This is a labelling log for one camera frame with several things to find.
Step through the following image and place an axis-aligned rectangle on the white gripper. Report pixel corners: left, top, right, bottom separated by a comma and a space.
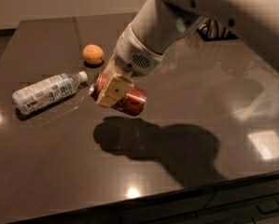
96, 24, 164, 107

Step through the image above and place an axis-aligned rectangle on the red coke can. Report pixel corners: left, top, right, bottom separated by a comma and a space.
89, 74, 146, 116

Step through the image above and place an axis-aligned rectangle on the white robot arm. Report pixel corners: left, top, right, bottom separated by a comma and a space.
96, 0, 279, 107

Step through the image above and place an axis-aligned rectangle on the orange fruit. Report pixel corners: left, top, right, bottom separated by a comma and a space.
82, 44, 104, 65

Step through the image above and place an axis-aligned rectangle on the clear plastic water bottle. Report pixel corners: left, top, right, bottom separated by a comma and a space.
12, 72, 88, 115

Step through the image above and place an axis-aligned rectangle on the black wire napkin basket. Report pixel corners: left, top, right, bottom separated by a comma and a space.
197, 19, 237, 41

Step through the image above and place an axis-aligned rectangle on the black drawer handle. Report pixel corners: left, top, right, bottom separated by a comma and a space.
257, 201, 279, 215

